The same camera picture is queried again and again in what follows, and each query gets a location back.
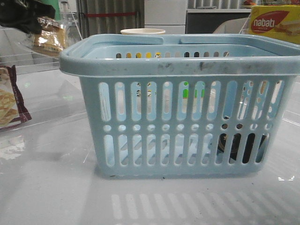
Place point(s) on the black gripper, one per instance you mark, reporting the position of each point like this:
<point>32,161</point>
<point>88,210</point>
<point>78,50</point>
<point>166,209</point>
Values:
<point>23,14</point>

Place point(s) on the bread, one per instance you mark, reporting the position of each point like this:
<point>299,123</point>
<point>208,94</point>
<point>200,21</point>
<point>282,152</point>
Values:
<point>52,39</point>

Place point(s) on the dark tissue pack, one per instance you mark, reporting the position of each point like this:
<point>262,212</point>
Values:
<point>235,144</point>

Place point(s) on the light blue plastic basket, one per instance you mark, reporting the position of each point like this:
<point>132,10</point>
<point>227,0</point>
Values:
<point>157,104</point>

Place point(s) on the clear acrylic shelf left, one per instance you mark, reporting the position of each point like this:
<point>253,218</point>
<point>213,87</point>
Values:
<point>49,95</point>

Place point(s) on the brown cracker package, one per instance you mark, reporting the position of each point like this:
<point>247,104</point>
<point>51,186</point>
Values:
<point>12,108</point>

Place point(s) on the white paper cup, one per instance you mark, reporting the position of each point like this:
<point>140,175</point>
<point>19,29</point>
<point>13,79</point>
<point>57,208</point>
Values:
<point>142,31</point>

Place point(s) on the white cabinet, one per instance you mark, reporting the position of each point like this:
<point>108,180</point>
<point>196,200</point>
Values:
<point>168,15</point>

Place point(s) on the clear acrylic stand right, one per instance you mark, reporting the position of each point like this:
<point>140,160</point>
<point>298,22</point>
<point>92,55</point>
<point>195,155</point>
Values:
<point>245,25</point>

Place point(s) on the yellow nabati wafer box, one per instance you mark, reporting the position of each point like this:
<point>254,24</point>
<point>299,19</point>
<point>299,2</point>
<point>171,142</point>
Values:
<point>278,22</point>

